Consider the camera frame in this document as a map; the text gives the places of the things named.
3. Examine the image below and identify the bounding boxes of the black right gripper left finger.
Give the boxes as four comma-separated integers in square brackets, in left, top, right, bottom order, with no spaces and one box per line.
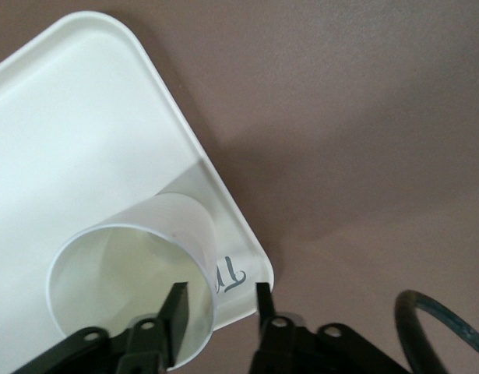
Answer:
[118,282,192,374]

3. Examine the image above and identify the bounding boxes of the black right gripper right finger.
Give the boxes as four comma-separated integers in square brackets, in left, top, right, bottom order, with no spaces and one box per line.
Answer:
[248,283,322,374]

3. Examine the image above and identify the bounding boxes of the white plastic cup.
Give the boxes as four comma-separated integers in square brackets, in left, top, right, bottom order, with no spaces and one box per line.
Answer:
[46,192,219,369]

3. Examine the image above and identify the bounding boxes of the cream tray with bear print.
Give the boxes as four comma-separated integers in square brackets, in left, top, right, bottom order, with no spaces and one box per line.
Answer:
[0,10,276,374]

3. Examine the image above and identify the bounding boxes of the brown table cover sheet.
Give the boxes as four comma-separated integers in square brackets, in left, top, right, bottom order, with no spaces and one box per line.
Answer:
[0,0,479,374]

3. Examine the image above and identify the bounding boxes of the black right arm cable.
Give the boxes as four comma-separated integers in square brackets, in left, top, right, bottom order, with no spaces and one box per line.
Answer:
[394,290,479,374]

